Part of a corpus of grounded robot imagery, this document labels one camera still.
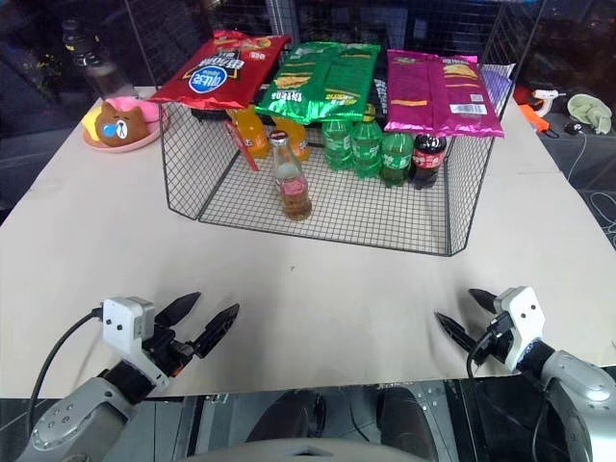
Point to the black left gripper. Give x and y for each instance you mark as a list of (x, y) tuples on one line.
[(166, 349)]

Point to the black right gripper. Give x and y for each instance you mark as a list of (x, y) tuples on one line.
[(498, 342)]

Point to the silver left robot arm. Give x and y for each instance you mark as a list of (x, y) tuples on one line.
[(82, 416)]

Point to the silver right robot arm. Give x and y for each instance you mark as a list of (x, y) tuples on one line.
[(577, 390)]

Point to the dark cola plastic bottle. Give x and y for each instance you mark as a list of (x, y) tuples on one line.
[(427, 161)]

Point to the clear glass soda bottle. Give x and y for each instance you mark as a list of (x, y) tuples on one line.
[(291, 187)]

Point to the green soda plastic bottle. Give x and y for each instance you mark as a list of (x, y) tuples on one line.
[(397, 161), (367, 151), (337, 146)]

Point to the orange soda plastic bottle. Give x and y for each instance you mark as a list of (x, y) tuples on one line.
[(252, 135), (296, 139)]

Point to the clear plastic water bottle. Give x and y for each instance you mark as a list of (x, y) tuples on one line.
[(91, 58)]

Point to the beige table cover sheet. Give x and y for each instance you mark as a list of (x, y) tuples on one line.
[(308, 298)]

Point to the pink plate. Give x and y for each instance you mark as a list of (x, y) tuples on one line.
[(144, 137)]

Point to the brown bear plush toy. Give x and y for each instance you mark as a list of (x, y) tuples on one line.
[(120, 126)]

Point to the orange hand tool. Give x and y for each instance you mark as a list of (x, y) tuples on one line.
[(534, 116)]

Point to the small black device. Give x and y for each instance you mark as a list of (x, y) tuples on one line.
[(573, 128)]

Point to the magenta chip bag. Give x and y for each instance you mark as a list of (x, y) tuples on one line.
[(438, 91)]

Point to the white glue gun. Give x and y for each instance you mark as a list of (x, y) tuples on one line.
[(546, 98)]

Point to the black printed box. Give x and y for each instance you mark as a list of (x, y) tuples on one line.
[(380, 103)]

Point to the purple package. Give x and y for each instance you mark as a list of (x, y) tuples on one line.
[(495, 84)]

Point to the pale green cloth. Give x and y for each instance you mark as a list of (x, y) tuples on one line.
[(589, 111)]

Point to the red chip bag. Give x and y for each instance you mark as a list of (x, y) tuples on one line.
[(216, 72)]

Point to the green chip bag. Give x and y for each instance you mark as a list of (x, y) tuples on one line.
[(317, 82)]

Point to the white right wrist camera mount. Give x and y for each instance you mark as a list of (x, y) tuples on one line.
[(524, 315)]

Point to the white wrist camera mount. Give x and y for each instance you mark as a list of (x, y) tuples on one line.
[(122, 325), (524, 315)]

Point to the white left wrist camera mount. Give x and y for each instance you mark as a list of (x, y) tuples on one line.
[(122, 325)]

